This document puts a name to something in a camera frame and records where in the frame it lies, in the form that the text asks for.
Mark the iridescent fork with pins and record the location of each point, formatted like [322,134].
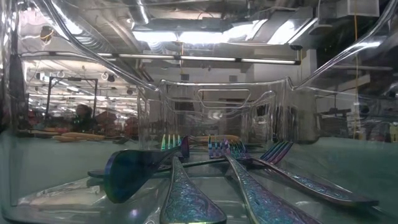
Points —
[239,151]
[326,189]
[189,202]
[267,199]

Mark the iridescent spoon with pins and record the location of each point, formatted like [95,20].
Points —
[133,174]

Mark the clear plastic bin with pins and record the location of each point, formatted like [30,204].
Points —
[146,124]
[186,124]
[62,193]

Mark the long ceiling tube light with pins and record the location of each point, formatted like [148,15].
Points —
[211,58]

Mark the person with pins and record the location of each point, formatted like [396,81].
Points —
[83,113]

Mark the green table mat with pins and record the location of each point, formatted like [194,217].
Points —
[62,161]

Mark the black metal frame stand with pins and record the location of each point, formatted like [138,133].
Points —
[48,99]

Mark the wooden table with black frame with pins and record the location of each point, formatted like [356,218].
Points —
[37,133]

